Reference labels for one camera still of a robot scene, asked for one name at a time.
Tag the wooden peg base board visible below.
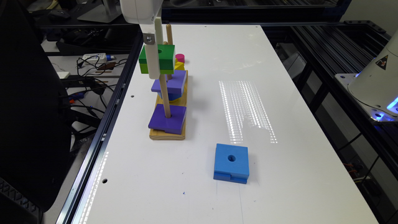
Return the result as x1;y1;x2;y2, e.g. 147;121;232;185
148;70;188;140

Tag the light purple square block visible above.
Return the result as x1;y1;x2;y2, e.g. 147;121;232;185
151;70;187;95

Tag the wooden peg middle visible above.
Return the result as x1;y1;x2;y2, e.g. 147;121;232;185
166;24;174;80

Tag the dark purple square block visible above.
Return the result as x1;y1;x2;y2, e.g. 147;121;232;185
148;104;187;134

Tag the pink round block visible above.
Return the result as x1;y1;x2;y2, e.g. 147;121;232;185
175;54;185;63

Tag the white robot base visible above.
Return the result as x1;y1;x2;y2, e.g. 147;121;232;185
335;34;397;122

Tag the yellow block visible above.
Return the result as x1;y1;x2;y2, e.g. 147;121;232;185
174;61;185;70

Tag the white power strip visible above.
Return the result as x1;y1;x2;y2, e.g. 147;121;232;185
82;53;108;63

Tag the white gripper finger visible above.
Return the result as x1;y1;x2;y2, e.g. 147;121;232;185
140;24;160;79
154;17;164;45

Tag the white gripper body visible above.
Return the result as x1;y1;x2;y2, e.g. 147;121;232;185
119;0;163;25

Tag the wooden peg near end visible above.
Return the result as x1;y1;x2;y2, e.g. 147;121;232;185
159;74;171;118

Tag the monitor stand base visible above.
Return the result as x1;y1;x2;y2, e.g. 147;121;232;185
77;0;122;23

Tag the green square block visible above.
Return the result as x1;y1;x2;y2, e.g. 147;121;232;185
139;45;175;70

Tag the blue square block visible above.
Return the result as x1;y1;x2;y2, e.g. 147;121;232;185
213;144;249;184

